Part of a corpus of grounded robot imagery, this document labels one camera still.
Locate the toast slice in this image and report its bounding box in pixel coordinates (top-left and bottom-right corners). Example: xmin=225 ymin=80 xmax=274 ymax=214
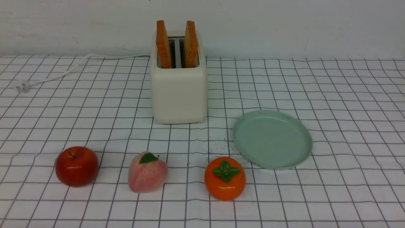
xmin=156 ymin=20 xmax=172 ymax=69
xmin=184 ymin=21 xmax=199 ymax=68

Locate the cream white toaster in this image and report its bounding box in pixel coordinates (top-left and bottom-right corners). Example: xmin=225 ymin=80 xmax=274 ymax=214
xmin=149 ymin=30 xmax=208 ymax=124

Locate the orange persimmon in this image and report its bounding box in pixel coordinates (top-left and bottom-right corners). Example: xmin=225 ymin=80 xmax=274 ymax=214
xmin=204 ymin=157 xmax=246 ymax=201

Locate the light green plate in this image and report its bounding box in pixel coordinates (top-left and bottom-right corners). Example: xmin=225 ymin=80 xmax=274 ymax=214
xmin=233 ymin=110 xmax=313 ymax=170

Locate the pink peach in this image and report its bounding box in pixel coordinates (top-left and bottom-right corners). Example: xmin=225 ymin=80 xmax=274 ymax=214
xmin=128 ymin=151 xmax=168 ymax=193

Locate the red apple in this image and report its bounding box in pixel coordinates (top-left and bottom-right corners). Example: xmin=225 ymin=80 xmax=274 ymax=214
xmin=55 ymin=146 xmax=99 ymax=187

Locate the white checkered tablecloth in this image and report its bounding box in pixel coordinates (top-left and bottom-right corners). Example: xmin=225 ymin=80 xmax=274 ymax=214
xmin=0 ymin=56 xmax=405 ymax=228

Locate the white power cord with plug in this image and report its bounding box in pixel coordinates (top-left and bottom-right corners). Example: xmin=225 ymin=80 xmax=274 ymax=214
xmin=16 ymin=54 xmax=151 ymax=93

